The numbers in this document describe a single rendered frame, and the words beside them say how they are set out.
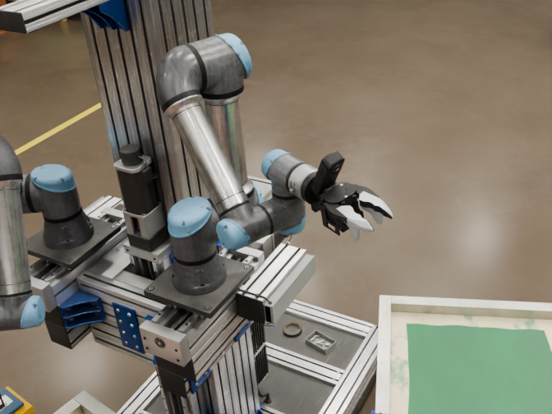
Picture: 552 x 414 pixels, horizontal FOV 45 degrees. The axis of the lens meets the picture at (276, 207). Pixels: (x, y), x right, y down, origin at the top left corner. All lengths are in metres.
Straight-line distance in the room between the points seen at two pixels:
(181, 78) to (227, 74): 0.12
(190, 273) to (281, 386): 1.28
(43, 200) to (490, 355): 1.37
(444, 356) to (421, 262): 1.95
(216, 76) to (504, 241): 2.90
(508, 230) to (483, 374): 2.36
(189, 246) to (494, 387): 0.92
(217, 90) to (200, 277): 0.51
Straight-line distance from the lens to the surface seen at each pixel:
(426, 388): 1.94
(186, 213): 1.70
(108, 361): 3.53
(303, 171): 1.42
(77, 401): 1.99
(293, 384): 2.95
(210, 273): 1.77
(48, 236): 2.10
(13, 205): 1.65
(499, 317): 2.19
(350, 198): 1.34
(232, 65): 1.58
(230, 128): 1.65
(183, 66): 1.52
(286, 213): 1.50
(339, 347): 3.10
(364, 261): 3.93
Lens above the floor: 2.39
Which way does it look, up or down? 32 degrees down
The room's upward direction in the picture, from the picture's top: 5 degrees counter-clockwise
